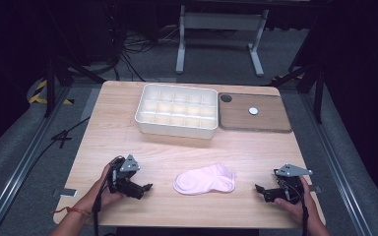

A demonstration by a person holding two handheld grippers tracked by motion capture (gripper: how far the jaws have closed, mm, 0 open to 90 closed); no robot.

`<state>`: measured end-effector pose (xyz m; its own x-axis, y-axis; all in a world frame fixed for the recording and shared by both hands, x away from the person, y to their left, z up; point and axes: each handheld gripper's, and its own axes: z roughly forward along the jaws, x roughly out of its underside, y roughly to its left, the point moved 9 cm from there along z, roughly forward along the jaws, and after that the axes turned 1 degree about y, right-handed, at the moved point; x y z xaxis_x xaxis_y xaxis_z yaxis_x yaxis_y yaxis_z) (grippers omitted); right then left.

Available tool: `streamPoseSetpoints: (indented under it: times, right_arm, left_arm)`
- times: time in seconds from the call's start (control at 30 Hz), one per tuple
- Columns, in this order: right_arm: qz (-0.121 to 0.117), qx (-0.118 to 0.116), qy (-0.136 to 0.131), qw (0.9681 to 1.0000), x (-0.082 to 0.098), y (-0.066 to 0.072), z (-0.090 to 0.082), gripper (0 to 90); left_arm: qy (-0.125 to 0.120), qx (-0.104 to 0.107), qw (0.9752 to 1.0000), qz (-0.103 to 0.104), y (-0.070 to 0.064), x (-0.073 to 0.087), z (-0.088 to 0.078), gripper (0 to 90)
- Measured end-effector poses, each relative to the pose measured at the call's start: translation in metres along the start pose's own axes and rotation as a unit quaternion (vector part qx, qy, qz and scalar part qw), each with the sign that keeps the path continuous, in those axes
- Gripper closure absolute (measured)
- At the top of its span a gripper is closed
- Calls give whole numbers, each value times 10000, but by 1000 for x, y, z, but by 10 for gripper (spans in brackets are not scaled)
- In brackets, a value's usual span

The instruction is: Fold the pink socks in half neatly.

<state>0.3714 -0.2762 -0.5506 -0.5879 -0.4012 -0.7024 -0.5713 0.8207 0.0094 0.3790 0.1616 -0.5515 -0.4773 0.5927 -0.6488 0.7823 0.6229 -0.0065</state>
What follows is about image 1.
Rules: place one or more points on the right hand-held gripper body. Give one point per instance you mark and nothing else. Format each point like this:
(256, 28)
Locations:
(288, 187)

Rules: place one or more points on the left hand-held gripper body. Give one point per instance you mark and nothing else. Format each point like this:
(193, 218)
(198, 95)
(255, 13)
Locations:
(124, 177)

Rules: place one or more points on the pink sock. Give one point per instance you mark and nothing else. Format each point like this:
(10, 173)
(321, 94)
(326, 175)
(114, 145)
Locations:
(206, 179)

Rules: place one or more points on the person's right hand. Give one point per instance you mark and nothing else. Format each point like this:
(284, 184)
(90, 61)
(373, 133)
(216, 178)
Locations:
(300, 208)

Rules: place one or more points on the person's left hand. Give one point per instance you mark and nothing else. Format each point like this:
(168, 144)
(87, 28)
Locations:
(106, 193)

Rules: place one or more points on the grey tape strip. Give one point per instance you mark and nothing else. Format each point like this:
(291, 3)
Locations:
(315, 188)
(65, 192)

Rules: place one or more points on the brown wooden tray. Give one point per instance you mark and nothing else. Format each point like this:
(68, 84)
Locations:
(262, 119)

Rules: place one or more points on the white round disc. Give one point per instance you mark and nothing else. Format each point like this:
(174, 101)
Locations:
(253, 110)

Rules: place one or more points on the white divided storage box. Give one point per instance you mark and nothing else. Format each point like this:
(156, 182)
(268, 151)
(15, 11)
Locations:
(177, 111)

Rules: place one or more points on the black metal stand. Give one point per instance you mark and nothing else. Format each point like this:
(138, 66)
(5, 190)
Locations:
(62, 75)
(311, 82)

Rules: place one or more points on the yellow and black floor tape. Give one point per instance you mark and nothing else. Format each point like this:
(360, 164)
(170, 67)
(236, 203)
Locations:
(41, 95)

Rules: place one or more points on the aluminium floor rail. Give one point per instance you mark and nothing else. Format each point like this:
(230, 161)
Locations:
(19, 170)
(338, 170)

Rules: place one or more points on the white metal table frame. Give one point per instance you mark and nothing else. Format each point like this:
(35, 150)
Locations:
(220, 23)

